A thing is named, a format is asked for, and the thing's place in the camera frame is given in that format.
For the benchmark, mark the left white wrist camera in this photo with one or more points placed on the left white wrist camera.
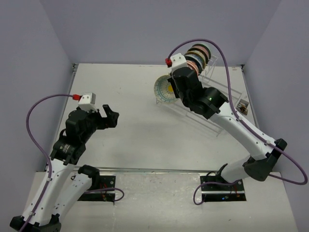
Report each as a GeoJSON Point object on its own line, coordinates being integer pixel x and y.
{"type": "Point", "coordinates": [87, 102]}

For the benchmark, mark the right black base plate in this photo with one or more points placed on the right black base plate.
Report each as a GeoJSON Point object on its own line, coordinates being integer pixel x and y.
{"type": "Point", "coordinates": [218, 193]}

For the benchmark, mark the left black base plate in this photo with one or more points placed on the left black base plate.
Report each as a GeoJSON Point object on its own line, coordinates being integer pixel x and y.
{"type": "Point", "coordinates": [105, 181]}

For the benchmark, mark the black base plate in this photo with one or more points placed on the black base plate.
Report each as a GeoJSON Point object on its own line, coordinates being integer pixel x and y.
{"type": "Point", "coordinates": [105, 181]}
{"type": "Point", "coordinates": [218, 193]}

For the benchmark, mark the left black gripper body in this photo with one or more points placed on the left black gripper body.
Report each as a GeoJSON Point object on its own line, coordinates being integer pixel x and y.
{"type": "Point", "coordinates": [95, 121]}

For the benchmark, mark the yellow leaf pattern bowl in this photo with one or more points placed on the yellow leaf pattern bowl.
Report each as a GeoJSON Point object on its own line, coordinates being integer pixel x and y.
{"type": "Point", "coordinates": [198, 55]}

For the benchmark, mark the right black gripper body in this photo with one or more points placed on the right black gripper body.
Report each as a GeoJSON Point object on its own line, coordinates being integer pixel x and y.
{"type": "Point", "coordinates": [185, 99]}

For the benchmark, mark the white wire dish rack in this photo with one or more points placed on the white wire dish rack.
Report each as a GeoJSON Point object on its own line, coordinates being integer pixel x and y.
{"type": "Point", "coordinates": [213, 87]}

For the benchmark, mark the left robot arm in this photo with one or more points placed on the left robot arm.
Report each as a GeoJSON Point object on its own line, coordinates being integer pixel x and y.
{"type": "Point", "coordinates": [48, 208]}

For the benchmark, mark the orange floral bowl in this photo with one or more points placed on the orange floral bowl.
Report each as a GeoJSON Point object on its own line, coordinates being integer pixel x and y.
{"type": "Point", "coordinates": [188, 61]}

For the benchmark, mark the pink striped bowl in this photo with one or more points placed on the pink striped bowl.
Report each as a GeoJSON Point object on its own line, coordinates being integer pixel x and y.
{"type": "Point", "coordinates": [198, 47]}

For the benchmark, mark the pale green bowl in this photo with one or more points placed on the pale green bowl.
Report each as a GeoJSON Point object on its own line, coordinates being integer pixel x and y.
{"type": "Point", "coordinates": [207, 47]}

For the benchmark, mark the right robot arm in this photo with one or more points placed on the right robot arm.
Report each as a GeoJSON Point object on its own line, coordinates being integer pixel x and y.
{"type": "Point", "coordinates": [213, 105]}

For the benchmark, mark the black speckled bowl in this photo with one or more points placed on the black speckled bowl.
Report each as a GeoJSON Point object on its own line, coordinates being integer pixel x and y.
{"type": "Point", "coordinates": [202, 52]}

